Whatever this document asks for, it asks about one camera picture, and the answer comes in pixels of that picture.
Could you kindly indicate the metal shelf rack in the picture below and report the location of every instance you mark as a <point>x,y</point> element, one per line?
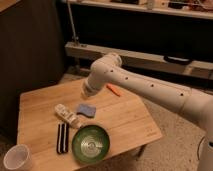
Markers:
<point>141,36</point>

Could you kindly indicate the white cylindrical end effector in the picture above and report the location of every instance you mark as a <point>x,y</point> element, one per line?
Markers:
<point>87,90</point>

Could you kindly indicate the orange pepper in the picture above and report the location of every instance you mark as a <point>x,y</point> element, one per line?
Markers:
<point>113,89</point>

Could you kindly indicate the black handle on shelf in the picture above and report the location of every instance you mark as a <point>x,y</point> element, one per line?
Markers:
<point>177,61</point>

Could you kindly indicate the green bowl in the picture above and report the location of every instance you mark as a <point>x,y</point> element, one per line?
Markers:
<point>90,144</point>

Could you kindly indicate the white plastic bottle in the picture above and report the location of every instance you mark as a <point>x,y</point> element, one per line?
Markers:
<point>67,116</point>

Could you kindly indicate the blue sponge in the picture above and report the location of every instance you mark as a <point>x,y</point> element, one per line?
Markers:
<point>86,110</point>

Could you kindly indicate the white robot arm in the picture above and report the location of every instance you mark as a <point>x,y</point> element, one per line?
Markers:
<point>191,104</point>

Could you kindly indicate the translucent plastic cup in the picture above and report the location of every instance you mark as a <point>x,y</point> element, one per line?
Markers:
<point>18,158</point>

